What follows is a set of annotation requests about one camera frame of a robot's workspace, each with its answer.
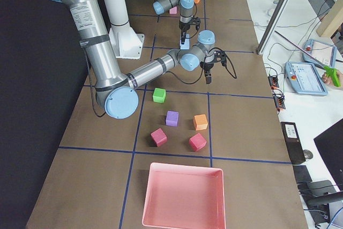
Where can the green foam block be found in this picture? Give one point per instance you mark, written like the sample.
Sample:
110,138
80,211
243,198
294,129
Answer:
159,95

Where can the aluminium frame post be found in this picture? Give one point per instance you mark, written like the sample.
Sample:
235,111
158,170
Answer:
271,26

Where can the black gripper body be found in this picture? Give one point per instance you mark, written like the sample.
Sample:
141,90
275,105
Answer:
184,27
207,66

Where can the near teach pendant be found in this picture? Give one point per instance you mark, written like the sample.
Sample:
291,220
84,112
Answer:
304,78

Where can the pink foam block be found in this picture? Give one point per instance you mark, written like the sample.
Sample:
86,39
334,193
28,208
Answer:
173,10

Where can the light blue block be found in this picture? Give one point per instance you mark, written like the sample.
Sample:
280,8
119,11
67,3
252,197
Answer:
188,37
185,45

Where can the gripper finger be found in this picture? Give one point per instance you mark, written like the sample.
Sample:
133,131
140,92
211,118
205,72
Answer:
183,38
207,77
210,76

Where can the green handled reacher stick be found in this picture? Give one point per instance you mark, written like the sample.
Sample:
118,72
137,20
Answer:
331,72

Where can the right purple foam block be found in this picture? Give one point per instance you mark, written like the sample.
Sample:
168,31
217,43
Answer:
172,118

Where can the teach pendant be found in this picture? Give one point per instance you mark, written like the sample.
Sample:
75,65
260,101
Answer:
321,52
304,78

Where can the right orange foam block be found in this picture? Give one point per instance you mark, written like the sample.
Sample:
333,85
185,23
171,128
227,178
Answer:
200,122

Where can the white pedestal column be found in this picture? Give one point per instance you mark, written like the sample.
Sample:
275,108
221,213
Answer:
126,43

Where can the dark red foam block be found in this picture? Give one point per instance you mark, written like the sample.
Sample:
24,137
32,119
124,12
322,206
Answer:
159,137

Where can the black power box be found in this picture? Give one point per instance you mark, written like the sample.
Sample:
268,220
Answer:
292,140

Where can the far teach pendant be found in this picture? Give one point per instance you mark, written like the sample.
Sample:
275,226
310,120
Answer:
321,52

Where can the pink plastic tray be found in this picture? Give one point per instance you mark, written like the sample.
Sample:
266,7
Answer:
180,196

